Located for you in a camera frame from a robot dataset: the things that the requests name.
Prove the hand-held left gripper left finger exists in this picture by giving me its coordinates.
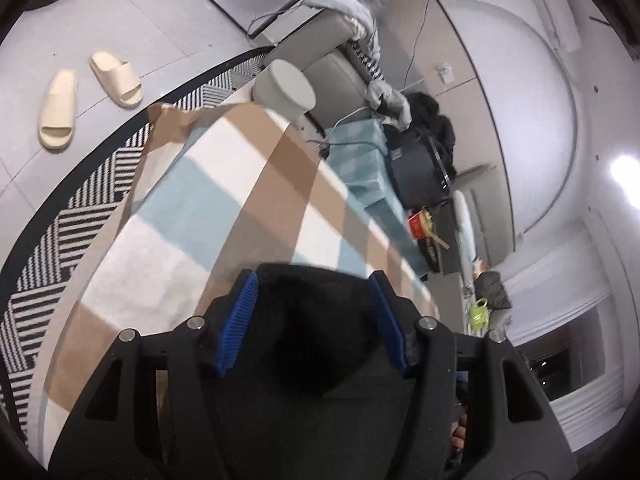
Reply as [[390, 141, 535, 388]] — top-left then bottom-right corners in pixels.
[[47, 269, 261, 480]]

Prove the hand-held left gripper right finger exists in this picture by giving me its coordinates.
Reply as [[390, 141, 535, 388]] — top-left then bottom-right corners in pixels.
[[369, 270, 581, 480]]

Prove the black knit sweater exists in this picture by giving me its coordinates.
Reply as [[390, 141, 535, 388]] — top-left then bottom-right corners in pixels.
[[200, 262, 426, 480]]

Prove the black tray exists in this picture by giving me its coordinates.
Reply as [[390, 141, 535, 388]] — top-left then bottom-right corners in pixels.
[[417, 200, 464, 277]]

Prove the green toy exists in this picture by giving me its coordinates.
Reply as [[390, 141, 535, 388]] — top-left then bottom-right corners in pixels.
[[467, 297, 490, 331]]

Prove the grey padded jacket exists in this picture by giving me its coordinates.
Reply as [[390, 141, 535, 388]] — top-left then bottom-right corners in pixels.
[[475, 270, 514, 311]]

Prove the white pillow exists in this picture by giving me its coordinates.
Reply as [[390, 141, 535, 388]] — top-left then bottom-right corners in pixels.
[[452, 192, 477, 281]]

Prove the checked blanket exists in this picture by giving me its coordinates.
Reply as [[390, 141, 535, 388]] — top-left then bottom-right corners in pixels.
[[37, 101, 441, 471]]

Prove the dark electric cooker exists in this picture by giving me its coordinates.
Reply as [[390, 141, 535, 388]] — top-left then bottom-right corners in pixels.
[[389, 137, 454, 211]]

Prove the teal checked cloth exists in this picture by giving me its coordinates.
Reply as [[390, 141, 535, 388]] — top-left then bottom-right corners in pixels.
[[322, 119, 432, 277]]

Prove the white curtain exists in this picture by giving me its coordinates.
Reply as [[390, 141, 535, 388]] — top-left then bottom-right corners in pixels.
[[500, 217, 628, 453]]

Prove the black white striped rug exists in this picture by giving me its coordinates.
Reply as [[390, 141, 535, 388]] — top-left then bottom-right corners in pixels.
[[0, 46, 275, 413]]

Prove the black jacket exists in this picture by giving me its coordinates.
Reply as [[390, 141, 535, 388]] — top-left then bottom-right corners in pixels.
[[385, 91, 457, 181]]

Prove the grey garment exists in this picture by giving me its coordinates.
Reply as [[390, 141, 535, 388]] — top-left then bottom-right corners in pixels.
[[365, 80, 414, 129]]

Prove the grey round stool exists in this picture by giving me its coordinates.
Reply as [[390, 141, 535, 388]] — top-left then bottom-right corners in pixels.
[[251, 59, 317, 120]]

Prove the grey sofa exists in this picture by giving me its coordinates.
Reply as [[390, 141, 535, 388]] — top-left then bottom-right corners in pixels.
[[260, 7, 382, 141]]

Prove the houndstooth pillow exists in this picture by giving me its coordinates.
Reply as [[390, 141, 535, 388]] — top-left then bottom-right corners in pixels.
[[347, 35, 387, 84]]

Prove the cream slipper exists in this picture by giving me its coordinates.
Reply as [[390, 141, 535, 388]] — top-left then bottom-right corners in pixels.
[[90, 51, 144, 108], [37, 69, 79, 151]]

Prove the grey hoodie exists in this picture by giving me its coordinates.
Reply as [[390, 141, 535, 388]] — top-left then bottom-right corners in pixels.
[[305, 0, 377, 42]]

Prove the blue cable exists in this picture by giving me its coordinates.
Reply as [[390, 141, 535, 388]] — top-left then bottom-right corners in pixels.
[[402, 0, 447, 92]]

